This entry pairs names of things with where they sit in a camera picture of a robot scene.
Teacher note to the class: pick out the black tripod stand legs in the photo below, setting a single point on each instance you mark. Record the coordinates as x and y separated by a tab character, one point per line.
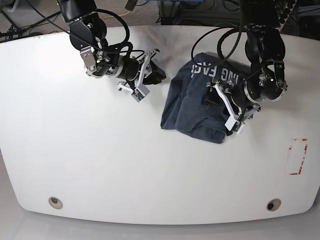
24	21

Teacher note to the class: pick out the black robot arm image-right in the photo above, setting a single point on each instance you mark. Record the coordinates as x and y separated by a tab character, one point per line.
265	50

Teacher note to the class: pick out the table grommet hole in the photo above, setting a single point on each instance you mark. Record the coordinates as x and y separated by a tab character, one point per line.
55	203
273	205

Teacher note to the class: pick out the right table grommet hole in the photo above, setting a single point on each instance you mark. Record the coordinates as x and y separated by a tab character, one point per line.
273	205

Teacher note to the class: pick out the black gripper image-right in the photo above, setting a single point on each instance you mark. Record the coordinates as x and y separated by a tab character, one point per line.
243	95

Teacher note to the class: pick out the dark blue T-shirt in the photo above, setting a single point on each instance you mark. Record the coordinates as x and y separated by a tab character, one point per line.
187	108

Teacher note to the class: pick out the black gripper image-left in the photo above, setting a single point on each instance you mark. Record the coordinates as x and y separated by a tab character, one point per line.
129	69

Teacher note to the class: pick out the red tape rectangle marking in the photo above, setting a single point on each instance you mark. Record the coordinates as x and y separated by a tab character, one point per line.
296	156

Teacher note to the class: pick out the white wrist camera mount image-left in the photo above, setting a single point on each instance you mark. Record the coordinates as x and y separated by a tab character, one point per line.
135	87

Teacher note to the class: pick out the left table grommet hole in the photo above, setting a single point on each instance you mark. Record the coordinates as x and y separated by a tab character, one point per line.
55	203

